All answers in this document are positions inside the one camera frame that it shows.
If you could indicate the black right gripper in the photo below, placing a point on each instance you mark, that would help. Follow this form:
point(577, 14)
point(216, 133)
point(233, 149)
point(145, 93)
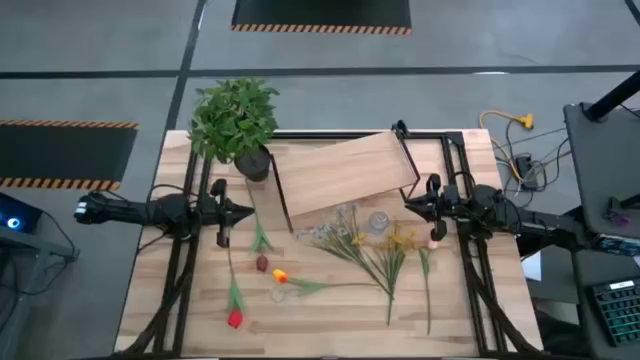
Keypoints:
point(442, 207)

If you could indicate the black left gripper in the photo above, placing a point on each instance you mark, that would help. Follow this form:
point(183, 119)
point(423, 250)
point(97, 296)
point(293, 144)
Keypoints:
point(222, 210)

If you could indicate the pink artificial tulip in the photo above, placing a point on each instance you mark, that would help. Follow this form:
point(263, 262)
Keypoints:
point(432, 245)

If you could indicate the yellow artificial flower sprig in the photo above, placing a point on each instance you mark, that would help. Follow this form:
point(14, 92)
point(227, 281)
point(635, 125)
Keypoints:
point(397, 240)

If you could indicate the small clear glass vase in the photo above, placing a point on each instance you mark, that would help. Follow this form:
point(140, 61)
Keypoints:
point(378, 220)

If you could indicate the dark red artificial tulip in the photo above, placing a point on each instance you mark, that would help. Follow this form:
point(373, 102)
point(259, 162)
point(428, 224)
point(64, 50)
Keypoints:
point(261, 263)

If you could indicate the white artificial flower sprig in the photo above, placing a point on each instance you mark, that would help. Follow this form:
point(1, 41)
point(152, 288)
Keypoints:
point(345, 240)

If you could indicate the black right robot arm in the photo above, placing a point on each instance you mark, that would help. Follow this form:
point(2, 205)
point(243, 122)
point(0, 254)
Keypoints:
point(500, 205)

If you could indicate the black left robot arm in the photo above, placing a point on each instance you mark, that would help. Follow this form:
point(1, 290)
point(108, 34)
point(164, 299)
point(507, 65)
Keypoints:
point(150, 210)

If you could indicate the orange artificial tulip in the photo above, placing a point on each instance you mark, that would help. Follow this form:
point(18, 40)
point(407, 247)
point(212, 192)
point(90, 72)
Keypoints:
point(280, 275)

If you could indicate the tilted wooden board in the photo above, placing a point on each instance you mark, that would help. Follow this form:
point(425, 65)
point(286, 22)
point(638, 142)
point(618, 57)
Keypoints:
point(340, 170)

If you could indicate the green potted plant, black pot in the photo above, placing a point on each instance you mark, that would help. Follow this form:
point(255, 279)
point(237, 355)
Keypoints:
point(232, 120)

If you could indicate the black power strip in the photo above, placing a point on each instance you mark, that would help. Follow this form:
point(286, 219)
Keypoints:
point(525, 167)

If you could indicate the white paper sheet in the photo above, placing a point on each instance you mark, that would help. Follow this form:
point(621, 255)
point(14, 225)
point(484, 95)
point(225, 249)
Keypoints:
point(532, 267)

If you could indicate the grey desk top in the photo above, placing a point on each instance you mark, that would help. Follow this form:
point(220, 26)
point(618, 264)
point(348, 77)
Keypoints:
point(600, 165)

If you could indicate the black hazard-striped floor mat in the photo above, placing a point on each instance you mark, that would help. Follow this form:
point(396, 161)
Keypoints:
point(60, 150)
point(320, 12)

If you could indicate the dark grey desk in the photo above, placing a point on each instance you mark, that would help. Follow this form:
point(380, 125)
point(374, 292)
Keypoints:
point(582, 310)

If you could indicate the grey metal stand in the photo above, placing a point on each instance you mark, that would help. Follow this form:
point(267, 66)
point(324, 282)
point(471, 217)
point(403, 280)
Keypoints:
point(50, 248)

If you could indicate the black phone with lit screen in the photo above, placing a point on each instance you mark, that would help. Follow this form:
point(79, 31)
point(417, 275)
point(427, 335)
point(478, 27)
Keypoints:
point(617, 246)

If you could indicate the small purple object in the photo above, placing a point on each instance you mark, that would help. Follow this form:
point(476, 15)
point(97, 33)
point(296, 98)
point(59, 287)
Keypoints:
point(621, 219)

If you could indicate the black computer with blue light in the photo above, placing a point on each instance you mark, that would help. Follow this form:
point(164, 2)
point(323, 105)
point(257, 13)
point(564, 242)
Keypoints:
point(20, 215)

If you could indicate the black pole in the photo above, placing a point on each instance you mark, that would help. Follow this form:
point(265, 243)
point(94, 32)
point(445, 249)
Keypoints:
point(615, 97)

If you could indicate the black backlit keyboard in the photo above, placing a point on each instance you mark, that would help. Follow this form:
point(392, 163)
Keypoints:
point(620, 310)

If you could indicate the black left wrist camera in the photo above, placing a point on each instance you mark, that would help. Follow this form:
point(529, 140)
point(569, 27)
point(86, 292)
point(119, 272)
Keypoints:
point(218, 187)

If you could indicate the black metal table frame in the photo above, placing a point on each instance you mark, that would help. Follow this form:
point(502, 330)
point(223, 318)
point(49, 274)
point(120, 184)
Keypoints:
point(456, 139)

